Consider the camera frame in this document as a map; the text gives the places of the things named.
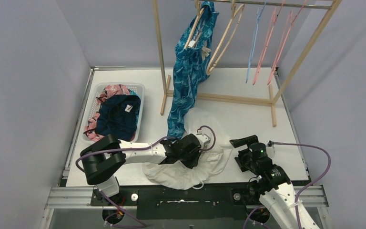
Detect light blue hanger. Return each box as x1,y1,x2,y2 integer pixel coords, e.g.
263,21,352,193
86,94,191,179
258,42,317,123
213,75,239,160
245,0,267,83

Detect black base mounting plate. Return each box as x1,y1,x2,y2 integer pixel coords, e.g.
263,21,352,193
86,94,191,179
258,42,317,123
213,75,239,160
91,183,260,220

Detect pink hanger of floral shorts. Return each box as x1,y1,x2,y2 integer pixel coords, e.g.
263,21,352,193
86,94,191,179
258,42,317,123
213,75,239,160
252,0,286,85

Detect pink navy floral shorts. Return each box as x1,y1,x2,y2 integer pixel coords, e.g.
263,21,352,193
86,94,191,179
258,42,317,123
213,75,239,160
83,84,132,142

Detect navy blue shorts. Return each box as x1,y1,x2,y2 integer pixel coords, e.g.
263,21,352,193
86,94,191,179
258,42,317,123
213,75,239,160
95,95,141,141

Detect wooden clothes rack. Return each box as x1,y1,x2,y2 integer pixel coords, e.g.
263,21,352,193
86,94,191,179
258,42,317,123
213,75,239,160
152,0,342,127

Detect dark teal patterned shorts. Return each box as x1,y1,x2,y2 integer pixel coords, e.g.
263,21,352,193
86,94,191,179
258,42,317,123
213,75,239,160
167,1,219,138

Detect wooden hanger front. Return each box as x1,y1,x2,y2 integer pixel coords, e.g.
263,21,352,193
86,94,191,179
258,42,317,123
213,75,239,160
206,0,245,75

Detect white drawstring shorts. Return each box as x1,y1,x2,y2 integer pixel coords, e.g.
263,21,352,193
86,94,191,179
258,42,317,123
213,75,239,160
142,108,233,190

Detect pink plastic hanger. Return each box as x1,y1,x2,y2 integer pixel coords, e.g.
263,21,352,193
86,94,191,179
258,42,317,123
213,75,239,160
267,0,307,85

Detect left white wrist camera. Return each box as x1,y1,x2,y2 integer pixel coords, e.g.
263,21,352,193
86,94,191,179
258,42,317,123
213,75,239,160
195,134,211,149

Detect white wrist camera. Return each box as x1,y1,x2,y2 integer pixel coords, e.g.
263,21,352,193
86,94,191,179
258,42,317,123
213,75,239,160
266,141,276,158
195,134,211,149

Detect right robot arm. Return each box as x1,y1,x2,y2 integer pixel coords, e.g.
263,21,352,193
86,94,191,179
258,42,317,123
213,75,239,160
229,135,331,229

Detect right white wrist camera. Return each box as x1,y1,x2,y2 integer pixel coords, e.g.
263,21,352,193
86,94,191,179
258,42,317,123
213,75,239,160
266,141,276,158

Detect wooden hanger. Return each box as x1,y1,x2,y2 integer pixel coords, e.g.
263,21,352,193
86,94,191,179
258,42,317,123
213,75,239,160
184,0,204,49
206,0,245,75

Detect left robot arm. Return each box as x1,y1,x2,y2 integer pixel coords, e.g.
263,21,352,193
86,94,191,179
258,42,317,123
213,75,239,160
75,134,211,204

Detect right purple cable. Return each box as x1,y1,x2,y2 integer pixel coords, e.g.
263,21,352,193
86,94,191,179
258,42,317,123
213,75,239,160
242,141,332,229

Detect light blue shark shorts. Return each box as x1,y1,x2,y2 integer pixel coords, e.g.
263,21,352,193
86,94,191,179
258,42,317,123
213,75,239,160
129,90,138,96

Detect white plastic basket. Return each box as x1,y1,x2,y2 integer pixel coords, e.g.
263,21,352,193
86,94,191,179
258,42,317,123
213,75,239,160
81,82,145,142

